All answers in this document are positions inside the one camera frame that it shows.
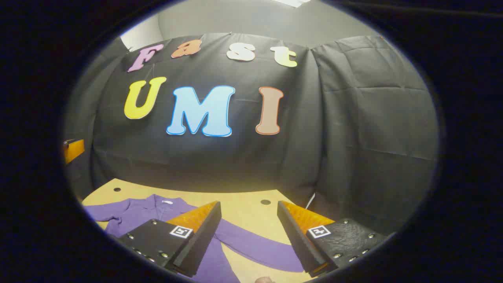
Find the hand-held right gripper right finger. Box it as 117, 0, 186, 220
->
277, 200, 389, 278

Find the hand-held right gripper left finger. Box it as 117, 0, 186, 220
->
117, 201, 222, 278

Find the purple collared shirt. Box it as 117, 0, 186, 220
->
84, 194, 305, 283

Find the black backdrop cloth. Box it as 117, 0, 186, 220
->
63, 32, 440, 236

